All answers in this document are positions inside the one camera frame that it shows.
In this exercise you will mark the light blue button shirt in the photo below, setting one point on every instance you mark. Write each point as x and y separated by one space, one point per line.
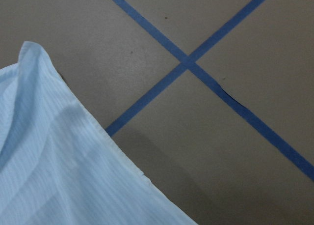
58 166

